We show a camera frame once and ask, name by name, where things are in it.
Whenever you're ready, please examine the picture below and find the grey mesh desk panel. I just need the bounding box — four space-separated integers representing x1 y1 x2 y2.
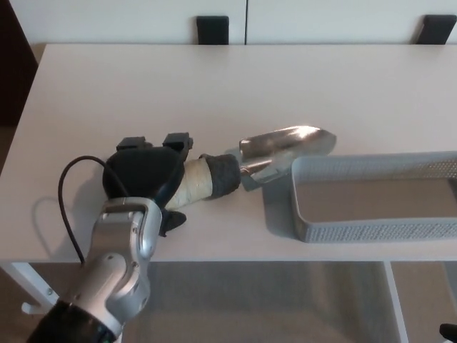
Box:
142 262 398 343

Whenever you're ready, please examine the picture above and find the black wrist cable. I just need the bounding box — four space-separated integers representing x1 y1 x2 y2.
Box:
58 154 130 266

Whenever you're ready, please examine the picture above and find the metal trowel with handle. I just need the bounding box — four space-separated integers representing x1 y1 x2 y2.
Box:
166 124 338 212

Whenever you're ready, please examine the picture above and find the dark brown furniture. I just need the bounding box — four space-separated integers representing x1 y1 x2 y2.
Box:
0 0 39 127

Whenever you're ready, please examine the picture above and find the black cabinet handle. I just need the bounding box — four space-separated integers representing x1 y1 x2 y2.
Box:
410 14 457 46
196 15 230 46

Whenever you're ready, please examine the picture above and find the white desk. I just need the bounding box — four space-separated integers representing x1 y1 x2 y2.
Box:
0 42 457 343

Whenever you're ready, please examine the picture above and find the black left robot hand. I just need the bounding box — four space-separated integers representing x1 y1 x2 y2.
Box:
101 132 196 238

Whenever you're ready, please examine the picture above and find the white cabinet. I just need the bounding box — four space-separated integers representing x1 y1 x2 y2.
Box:
10 0 457 46

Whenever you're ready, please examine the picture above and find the grey perforated container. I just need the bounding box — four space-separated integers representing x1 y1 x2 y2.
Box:
291 150 457 245

